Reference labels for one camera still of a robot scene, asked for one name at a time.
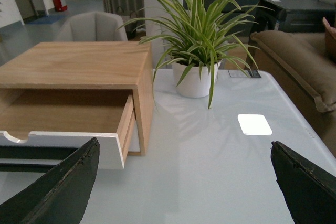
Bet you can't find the wooden drawer cabinet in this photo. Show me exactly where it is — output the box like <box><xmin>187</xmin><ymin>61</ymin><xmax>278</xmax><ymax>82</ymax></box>
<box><xmin>1</xmin><ymin>42</ymin><xmax>154</xmax><ymax>155</ymax></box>

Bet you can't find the green spider plant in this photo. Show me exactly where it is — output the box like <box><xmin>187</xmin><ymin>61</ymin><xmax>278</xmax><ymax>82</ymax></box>
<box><xmin>124</xmin><ymin>0</ymin><xmax>259</xmax><ymax>108</ymax></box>

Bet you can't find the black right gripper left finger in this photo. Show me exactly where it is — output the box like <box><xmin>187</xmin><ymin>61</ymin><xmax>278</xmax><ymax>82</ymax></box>
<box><xmin>1</xmin><ymin>138</ymin><xmax>100</xmax><ymax>223</ymax></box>

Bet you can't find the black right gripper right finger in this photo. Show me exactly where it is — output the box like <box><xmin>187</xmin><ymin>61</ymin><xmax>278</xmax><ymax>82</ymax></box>
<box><xmin>270</xmin><ymin>141</ymin><xmax>335</xmax><ymax>223</ymax></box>

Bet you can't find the white-fronted wooden drawer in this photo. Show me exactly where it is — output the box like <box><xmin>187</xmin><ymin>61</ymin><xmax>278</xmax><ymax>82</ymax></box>
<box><xmin>1</xmin><ymin>89</ymin><xmax>135</xmax><ymax>169</ymax></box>

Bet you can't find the grey armchair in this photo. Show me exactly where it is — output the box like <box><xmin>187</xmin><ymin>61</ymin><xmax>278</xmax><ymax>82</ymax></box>
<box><xmin>55</xmin><ymin>12</ymin><xmax>128</xmax><ymax>41</ymax></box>

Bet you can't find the brown sofa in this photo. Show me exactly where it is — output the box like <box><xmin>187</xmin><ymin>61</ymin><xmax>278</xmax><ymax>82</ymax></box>
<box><xmin>249</xmin><ymin>18</ymin><xmax>335</xmax><ymax>153</ymax></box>

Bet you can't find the white plant pot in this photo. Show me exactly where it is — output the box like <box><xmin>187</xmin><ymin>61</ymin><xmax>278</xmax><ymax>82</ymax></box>
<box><xmin>172</xmin><ymin>62</ymin><xmax>221</xmax><ymax>98</ymax></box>

